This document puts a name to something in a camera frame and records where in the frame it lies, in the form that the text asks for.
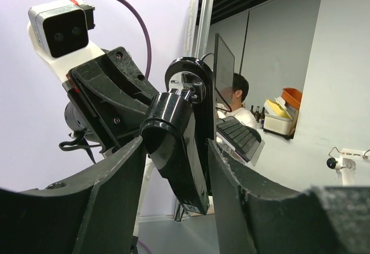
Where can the aluminium frame post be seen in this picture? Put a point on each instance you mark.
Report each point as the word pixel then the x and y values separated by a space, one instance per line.
pixel 203 28

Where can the computer monitor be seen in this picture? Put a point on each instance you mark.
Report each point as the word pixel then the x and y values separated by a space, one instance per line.
pixel 223 69

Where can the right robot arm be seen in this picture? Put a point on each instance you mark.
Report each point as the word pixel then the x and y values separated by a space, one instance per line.
pixel 108 100

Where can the seated person white shirt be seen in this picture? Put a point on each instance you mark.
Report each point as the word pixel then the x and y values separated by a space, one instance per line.
pixel 235 97

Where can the black keyboard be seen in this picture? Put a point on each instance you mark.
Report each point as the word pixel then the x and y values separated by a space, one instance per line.
pixel 243 140

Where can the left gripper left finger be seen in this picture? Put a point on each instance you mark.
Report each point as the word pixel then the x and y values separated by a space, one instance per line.
pixel 92 211

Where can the black stapler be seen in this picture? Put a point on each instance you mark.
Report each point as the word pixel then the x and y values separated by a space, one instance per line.
pixel 178 125

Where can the white storage bin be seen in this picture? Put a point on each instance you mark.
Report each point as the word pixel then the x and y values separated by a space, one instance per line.
pixel 280 117

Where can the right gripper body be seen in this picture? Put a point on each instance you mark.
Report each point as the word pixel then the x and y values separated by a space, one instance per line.
pixel 109 97

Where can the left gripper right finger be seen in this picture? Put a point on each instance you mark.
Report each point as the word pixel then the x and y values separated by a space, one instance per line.
pixel 256 215

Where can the orange plastic basin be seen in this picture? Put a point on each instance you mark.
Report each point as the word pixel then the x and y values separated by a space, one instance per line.
pixel 292 96

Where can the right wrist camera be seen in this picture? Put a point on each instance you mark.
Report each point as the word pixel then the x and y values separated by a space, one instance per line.
pixel 59 34

